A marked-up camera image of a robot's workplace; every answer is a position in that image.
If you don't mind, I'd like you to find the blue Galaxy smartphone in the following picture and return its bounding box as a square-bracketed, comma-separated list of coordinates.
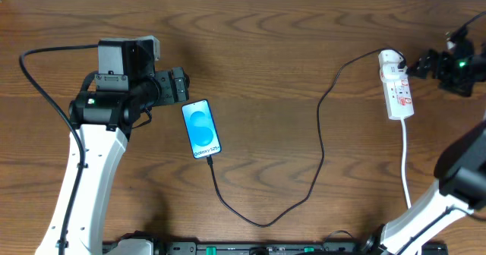
[181, 99, 222, 159]

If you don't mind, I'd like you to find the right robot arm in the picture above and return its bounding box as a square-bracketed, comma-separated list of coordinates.
[360, 35, 485, 254]

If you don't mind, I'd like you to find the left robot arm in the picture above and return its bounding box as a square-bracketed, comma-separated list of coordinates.
[36, 36, 190, 254]

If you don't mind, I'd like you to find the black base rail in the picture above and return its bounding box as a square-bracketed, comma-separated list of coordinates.
[102, 230, 450, 255]

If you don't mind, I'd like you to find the white power strip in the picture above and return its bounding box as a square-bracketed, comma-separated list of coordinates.
[380, 64, 415, 121]

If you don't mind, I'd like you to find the white USB charger plug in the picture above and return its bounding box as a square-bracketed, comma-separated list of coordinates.
[378, 49, 406, 74]

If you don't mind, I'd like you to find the black USB charging cable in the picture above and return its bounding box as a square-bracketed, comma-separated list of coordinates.
[205, 46, 408, 228]

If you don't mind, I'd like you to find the white power strip cord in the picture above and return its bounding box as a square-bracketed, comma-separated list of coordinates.
[399, 118, 422, 255]

